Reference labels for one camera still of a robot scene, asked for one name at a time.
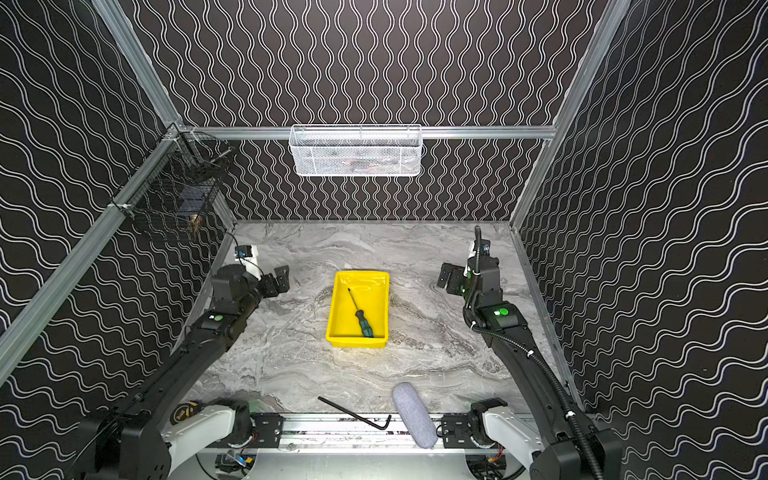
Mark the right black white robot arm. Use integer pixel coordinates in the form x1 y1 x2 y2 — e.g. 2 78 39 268
437 255 623 479

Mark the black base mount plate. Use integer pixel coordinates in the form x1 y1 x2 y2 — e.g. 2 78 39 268
236 413 285 450
436 413 497 449

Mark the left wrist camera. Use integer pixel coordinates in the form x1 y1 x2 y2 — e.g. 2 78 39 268
234 244 262 279

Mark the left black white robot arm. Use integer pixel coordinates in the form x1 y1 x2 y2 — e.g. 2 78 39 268
64 264 290 479

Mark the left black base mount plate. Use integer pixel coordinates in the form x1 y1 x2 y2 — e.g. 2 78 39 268
236 413 285 450

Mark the yellow black tape measure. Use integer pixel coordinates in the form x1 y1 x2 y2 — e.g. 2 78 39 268
169 401 204 425

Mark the black corrugated cable conduit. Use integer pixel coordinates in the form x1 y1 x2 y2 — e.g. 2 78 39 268
470 320 606 480

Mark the white wire mesh basket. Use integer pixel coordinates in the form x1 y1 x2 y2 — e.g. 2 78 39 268
289 124 424 177

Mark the black wire basket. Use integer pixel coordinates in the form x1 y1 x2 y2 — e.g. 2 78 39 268
123 132 233 244

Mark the black hex key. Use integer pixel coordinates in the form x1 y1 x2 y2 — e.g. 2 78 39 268
317 395 392 432

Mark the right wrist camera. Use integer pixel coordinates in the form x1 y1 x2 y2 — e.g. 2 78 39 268
473 225 489 275

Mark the green black handled screwdriver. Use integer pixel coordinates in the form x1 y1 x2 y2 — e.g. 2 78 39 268
347 288 374 338

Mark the yellow plastic bin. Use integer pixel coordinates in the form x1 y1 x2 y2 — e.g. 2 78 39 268
326 270 390 349

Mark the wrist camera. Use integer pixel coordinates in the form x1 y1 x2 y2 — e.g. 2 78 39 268
234 244 262 279
473 225 489 275

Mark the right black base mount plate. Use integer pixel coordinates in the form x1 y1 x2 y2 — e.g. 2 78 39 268
436 413 497 449

